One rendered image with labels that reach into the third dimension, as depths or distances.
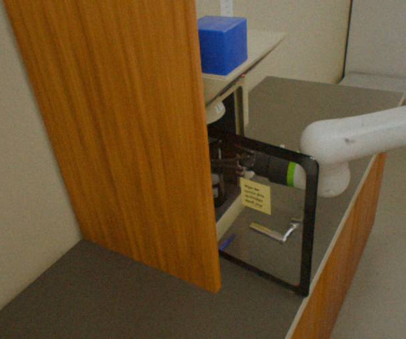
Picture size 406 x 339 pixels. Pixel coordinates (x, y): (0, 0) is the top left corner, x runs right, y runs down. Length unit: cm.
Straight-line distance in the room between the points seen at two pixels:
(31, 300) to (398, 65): 350
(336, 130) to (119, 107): 47
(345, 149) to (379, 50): 314
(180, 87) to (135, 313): 61
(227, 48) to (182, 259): 56
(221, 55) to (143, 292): 66
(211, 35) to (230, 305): 66
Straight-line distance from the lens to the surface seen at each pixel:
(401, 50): 404
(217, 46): 86
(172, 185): 97
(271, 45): 105
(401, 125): 98
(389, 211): 298
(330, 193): 107
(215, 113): 112
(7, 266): 130
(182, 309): 114
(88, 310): 120
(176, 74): 82
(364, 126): 96
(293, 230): 94
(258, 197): 94
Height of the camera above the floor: 183
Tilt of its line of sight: 34 degrees down
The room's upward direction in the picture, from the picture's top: 6 degrees counter-clockwise
